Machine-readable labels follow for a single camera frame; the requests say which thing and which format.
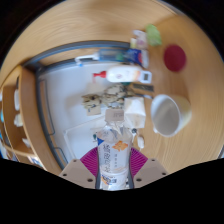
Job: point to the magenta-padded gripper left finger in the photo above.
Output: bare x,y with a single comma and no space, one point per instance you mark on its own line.
76,172

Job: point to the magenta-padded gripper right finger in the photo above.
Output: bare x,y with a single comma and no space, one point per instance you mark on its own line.
151,171

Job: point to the clear plastic drink bottle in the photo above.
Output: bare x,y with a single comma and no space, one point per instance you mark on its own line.
113,156

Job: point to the small white mouse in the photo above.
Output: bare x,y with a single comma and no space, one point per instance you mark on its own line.
140,142

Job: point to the cream white mug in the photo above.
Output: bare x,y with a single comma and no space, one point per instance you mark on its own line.
168,115

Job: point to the white tissue pack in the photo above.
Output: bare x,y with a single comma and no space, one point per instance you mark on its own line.
135,111

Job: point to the dark ruler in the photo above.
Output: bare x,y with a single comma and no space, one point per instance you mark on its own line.
141,88

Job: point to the brown tree creature figurine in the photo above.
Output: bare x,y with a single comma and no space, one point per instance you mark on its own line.
113,95

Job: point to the small white desk clock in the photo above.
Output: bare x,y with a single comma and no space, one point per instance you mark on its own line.
145,77

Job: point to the white red-pump lotion bottle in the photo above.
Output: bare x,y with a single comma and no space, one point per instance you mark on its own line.
123,74

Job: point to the flat round red coaster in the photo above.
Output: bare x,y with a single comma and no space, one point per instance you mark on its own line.
174,58

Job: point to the small white pink tube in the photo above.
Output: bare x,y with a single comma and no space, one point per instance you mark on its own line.
140,39

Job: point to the green cloth pack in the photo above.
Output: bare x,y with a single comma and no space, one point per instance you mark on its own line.
153,35

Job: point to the grey metal frame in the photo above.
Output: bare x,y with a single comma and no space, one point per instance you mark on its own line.
83,45

